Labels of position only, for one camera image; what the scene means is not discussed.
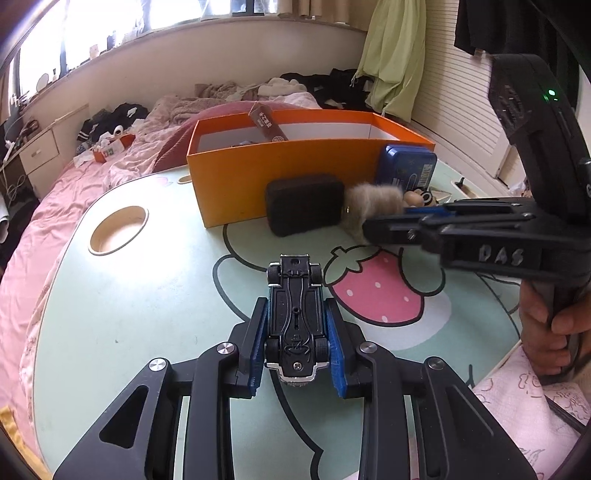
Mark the brown paper carton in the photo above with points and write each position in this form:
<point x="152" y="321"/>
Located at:
<point x="270" y="124"/>

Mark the person's right hand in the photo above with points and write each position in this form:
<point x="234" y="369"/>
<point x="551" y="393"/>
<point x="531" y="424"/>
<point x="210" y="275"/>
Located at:
<point x="535" y="332"/>

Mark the cartoon printed desktop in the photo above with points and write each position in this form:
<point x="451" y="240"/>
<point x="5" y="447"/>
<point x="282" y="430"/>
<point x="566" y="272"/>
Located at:
<point x="138" y="300"/>

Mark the white drawer cabinet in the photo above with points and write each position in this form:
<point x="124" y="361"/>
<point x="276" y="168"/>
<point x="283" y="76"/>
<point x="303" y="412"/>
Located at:
<point x="41" y="152"/>

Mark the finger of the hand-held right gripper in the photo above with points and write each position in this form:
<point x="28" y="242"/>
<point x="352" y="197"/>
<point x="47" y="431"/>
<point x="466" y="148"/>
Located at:
<point x="425" y="211"/>
<point x="392" y="228"/>

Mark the black and white clothes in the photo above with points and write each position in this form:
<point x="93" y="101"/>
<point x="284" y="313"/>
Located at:
<point x="120" y="115"/>

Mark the dark red pillow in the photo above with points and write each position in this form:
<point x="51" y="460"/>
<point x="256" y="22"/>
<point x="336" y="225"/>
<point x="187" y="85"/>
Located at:
<point x="175" y="143"/>

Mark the dark hanging garment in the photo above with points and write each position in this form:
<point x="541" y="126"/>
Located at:
<point x="498" y="23"/>

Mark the black toy car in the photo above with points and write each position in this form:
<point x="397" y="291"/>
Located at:
<point x="295" y="318"/>

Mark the orange cardboard box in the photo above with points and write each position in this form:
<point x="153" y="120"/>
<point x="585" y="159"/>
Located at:
<point x="231" y="184"/>

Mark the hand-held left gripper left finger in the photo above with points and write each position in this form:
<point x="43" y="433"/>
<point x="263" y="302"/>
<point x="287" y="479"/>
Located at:
<point x="258" y="346"/>

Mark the blue metal tin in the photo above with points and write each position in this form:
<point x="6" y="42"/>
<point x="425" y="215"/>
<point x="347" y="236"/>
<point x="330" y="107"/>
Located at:
<point x="406" y="166"/>

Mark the pile of black clothes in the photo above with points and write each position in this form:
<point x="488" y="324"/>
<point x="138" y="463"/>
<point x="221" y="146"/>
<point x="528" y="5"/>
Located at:
<point x="332" y="83"/>

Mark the light green hanging garment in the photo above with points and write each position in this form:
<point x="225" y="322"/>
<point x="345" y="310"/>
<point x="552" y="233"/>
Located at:
<point x="392" y="55"/>

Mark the white crumpled cloth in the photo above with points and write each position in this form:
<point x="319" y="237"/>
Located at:
<point x="281" y="86"/>

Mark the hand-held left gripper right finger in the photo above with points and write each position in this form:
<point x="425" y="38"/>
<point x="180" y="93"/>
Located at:
<point x="336" y="350"/>

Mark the brown fluffy scrunchie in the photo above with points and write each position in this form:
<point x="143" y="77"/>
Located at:
<point x="369" y="203"/>

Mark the beige crumpled clothes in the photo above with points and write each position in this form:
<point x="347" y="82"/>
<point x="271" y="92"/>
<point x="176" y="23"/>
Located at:
<point x="221" y="90"/>

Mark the person's pajama-clad leg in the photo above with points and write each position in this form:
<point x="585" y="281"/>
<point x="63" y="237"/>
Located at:
<point x="508" y="415"/>

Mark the pink floral blanket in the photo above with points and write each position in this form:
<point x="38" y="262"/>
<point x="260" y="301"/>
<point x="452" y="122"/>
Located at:
<point x="184" y="106"/>

